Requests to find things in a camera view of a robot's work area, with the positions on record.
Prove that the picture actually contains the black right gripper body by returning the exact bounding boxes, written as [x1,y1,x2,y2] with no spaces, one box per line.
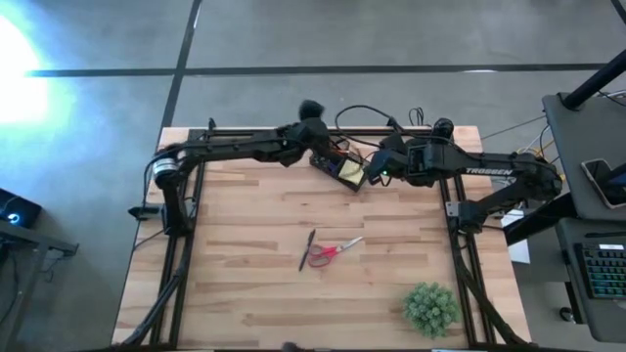
[368,146,432,189]

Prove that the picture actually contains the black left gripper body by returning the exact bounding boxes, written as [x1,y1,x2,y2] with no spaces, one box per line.
[273,118,334,168]

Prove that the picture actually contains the yellow sticky note pad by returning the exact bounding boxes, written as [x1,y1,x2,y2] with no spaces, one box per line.
[337,158,367,187]

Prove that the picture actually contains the black mesh desk organizer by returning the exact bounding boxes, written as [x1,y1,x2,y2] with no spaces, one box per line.
[308,139,372,194]

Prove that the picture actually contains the red-handled scissors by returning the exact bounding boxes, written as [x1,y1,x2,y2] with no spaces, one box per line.
[307,236,365,269]

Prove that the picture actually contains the black pen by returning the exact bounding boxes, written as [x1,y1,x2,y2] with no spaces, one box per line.
[297,228,317,273]

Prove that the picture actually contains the green artificial plant ball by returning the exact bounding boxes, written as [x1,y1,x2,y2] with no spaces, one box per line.
[402,281,462,340]

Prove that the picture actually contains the white box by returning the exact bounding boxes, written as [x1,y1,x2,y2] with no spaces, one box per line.
[501,208,532,266]

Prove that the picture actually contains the dark grey side desk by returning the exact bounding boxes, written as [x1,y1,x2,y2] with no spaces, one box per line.
[541,91,626,222]

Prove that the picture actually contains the smartphone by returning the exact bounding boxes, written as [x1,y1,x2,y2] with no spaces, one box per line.
[580,157,626,210]

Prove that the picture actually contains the black slanted pole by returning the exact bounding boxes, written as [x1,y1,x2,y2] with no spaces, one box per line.
[560,48,626,111]

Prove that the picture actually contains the backlit black keyboard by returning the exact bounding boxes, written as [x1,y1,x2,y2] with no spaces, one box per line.
[572,242,626,301]

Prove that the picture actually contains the grey keyboard desk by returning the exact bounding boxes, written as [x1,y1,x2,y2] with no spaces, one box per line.
[556,217,626,344]

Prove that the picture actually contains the grey metal stand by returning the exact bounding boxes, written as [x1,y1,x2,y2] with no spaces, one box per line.
[0,219,80,352]

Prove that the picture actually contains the black device blue light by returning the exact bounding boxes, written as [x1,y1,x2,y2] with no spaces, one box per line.
[0,187,43,229]

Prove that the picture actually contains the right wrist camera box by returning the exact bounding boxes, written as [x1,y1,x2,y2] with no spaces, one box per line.
[379,131,408,153]

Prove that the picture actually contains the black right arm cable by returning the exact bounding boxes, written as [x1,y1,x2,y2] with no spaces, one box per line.
[334,104,408,148]

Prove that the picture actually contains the black clamp bracket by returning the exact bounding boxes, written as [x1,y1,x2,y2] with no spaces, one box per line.
[127,204,165,222]

